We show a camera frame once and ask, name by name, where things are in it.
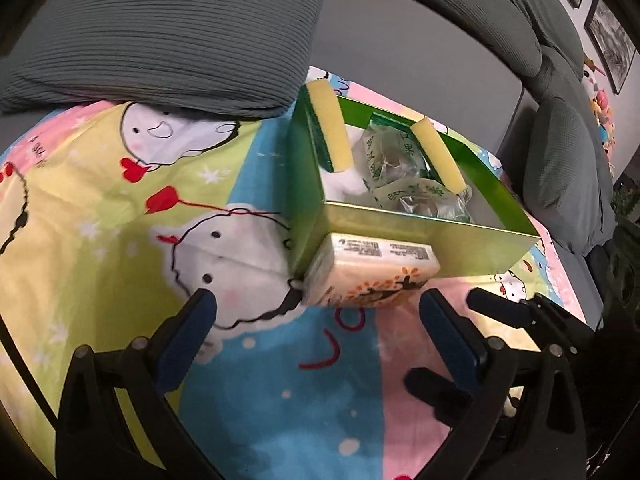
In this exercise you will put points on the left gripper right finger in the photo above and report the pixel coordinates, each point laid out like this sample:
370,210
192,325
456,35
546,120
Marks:
524,421

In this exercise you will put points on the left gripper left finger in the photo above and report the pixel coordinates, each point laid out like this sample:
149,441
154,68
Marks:
114,418

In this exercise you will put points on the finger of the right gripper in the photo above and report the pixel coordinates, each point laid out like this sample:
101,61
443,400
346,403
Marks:
500,309
448,401

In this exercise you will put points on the tissue pack with tree print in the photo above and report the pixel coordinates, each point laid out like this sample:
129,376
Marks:
351,271

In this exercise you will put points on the yellow sponge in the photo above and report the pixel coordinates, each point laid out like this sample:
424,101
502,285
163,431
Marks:
330,137
435,149

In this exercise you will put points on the clear green-printed plastic bag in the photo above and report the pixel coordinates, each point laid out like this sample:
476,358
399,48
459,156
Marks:
423,197

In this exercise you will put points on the green cardboard box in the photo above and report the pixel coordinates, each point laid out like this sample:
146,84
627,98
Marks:
499,234

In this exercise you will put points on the cartoon patterned bedsheet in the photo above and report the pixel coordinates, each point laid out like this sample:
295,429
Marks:
103,239

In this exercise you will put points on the colourful plush toys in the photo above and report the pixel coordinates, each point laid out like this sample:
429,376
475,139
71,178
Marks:
600,105

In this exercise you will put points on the grey-blue pillow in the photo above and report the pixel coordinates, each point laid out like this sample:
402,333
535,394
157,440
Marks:
231,58

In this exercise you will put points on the framed picture on wall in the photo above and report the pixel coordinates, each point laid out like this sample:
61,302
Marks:
612,43

